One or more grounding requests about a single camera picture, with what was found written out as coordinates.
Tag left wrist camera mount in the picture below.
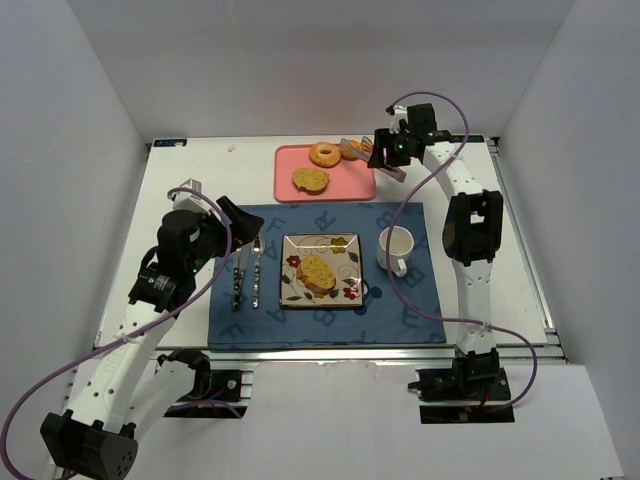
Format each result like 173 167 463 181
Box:
167 178 211 215

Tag metal serving tongs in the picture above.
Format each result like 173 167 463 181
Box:
339 136 406 183

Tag square floral plate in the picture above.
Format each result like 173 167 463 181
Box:
280 233 364 309

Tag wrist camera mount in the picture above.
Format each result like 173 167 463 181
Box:
386 105 409 134
167 178 211 215

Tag blue table label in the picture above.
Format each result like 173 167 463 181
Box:
153 138 187 148
450 134 485 143

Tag round bread roll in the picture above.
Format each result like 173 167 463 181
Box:
339 139 361 160

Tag blue letter placemat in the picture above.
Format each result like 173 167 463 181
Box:
208 202 446 350

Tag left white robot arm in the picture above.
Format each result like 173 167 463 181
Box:
40 191 264 479

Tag silver knife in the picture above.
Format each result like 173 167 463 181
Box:
237 244 252 310

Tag right blue table label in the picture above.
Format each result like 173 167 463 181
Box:
450 134 485 143

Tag left blue table label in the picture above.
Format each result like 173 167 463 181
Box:
153 138 187 148

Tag herb bread slice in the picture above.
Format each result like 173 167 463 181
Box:
296 254 336 297
292 168 330 194

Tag pink serving tray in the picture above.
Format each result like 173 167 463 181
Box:
273 144 376 203

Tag sesame bagel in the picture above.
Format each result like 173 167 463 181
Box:
309 142 341 168

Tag purple cable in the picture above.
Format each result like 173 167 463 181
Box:
0 187 236 474
384 90 540 414

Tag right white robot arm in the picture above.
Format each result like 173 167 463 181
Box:
367 103 503 386

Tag silver spoon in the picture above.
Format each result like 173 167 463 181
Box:
252 233 266 309

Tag silver fork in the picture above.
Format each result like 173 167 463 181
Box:
231 248 242 311

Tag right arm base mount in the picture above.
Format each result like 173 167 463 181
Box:
407 368 515 425

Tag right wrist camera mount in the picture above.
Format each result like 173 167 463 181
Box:
386 105 409 134

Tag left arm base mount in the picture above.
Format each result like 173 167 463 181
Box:
154 349 252 419

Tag white ceramic mug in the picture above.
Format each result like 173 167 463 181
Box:
377 226 415 278

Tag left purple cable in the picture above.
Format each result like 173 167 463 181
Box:
0 187 236 474

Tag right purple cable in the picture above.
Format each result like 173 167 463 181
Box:
384 90 540 414

